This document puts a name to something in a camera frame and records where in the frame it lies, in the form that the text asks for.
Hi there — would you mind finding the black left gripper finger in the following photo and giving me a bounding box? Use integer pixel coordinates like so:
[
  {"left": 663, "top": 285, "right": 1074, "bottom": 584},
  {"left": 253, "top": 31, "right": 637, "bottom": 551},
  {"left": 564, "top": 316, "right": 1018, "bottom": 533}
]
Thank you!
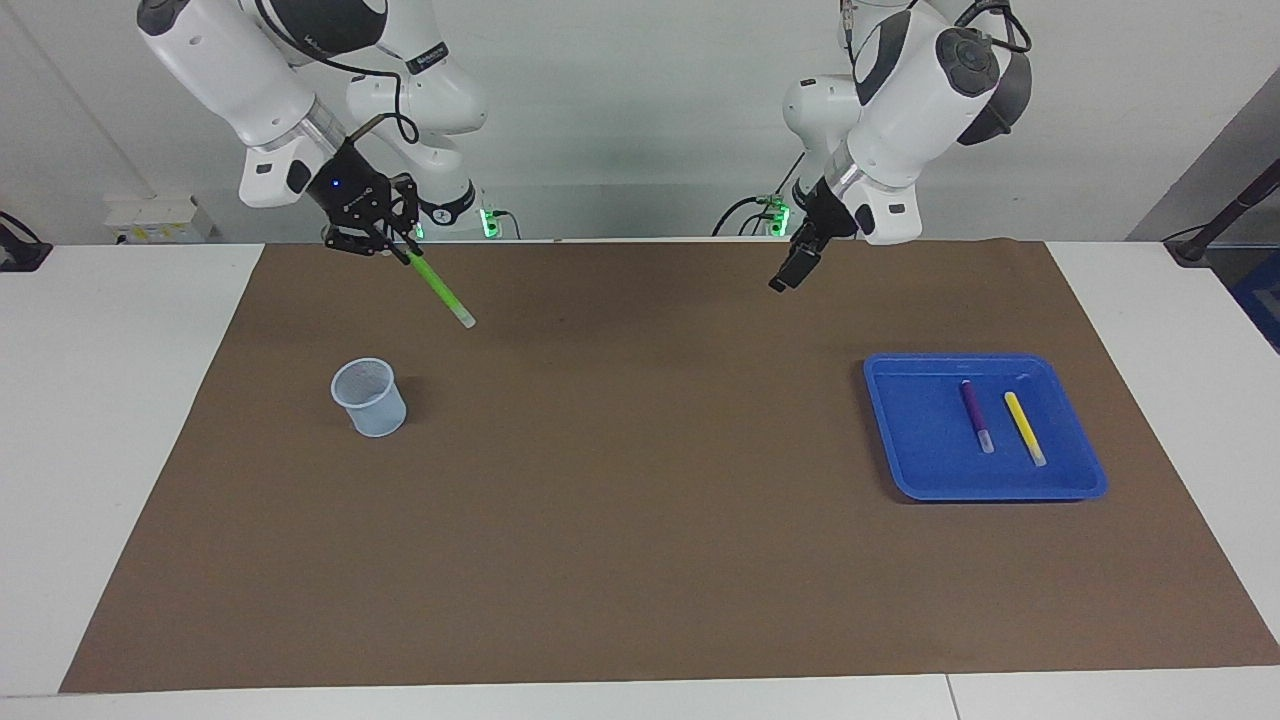
[{"left": 767, "top": 222, "right": 827, "bottom": 294}]

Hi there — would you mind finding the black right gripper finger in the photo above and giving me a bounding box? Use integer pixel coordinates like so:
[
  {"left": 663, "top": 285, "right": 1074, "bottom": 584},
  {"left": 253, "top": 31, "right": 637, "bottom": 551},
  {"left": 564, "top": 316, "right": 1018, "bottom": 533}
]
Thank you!
[
  {"left": 385, "top": 172, "right": 426, "bottom": 263},
  {"left": 322, "top": 222, "right": 413, "bottom": 267}
]

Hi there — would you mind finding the green pen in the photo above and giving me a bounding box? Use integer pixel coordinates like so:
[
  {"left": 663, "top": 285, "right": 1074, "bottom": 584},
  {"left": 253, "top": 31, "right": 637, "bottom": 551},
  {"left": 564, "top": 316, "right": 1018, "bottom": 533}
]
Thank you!
[{"left": 408, "top": 252, "right": 477, "bottom": 329}]

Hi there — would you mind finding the purple pen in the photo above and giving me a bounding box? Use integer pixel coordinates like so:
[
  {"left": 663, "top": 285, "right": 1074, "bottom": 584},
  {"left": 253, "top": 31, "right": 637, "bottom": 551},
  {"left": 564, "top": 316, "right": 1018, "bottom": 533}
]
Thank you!
[{"left": 959, "top": 379, "right": 996, "bottom": 454}]

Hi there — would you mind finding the yellow pen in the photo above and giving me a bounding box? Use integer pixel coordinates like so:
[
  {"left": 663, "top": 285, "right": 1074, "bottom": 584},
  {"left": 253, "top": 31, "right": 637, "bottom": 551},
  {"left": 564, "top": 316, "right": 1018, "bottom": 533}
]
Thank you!
[{"left": 1004, "top": 391, "right": 1048, "bottom": 467}]

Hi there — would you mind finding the blue plastic tray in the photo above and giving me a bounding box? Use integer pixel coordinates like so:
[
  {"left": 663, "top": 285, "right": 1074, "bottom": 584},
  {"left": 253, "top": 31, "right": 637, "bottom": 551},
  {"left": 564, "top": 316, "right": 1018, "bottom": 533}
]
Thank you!
[{"left": 862, "top": 352, "right": 1109, "bottom": 503}]

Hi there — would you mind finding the clear plastic cup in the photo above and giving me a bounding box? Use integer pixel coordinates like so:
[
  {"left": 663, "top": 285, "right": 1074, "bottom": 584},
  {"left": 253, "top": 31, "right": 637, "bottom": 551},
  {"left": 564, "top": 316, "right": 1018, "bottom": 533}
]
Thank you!
[{"left": 330, "top": 358, "right": 408, "bottom": 439}]

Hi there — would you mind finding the white socket box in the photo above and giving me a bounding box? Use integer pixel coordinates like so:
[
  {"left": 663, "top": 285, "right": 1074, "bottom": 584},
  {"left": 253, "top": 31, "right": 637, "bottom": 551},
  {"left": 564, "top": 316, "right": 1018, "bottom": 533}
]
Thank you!
[{"left": 105, "top": 195, "right": 216, "bottom": 244}]

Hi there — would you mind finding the brown table mat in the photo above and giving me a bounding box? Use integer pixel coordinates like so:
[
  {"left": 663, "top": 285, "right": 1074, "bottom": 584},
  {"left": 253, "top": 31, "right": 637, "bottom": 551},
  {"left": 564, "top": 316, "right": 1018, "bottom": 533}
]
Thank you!
[{"left": 58, "top": 238, "right": 1280, "bottom": 694}]

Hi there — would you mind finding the black stand pole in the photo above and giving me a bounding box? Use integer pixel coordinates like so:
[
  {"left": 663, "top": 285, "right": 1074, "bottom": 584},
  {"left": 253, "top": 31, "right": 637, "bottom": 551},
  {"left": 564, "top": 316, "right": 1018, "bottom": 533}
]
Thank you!
[{"left": 1165, "top": 160, "right": 1280, "bottom": 266}]

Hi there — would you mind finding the black left base cable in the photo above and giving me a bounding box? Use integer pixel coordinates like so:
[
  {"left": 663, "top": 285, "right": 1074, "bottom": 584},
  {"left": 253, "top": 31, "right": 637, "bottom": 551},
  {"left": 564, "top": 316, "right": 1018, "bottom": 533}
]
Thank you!
[{"left": 712, "top": 150, "right": 806, "bottom": 238}]

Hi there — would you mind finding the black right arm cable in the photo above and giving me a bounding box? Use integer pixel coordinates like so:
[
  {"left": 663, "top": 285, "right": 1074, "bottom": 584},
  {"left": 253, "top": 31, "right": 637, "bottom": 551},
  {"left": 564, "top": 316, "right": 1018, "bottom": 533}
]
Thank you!
[{"left": 255, "top": 0, "right": 421, "bottom": 146}]

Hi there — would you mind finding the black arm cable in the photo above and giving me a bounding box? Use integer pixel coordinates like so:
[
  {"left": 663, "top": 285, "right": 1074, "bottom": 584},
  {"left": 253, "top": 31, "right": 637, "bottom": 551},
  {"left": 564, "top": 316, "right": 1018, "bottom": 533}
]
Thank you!
[
  {"left": 840, "top": 0, "right": 1033, "bottom": 56},
  {"left": 255, "top": 0, "right": 421, "bottom": 146}
]

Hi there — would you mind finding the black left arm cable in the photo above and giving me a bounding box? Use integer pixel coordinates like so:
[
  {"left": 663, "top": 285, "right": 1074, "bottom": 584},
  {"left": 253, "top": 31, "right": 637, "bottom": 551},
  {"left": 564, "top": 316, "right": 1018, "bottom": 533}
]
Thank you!
[{"left": 840, "top": 0, "right": 1033, "bottom": 56}]

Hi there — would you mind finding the black clamp mount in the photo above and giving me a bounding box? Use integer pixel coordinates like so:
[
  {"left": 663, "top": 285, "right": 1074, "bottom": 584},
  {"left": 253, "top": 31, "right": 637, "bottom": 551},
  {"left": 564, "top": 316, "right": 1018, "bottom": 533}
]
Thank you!
[{"left": 0, "top": 212, "right": 53, "bottom": 273}]

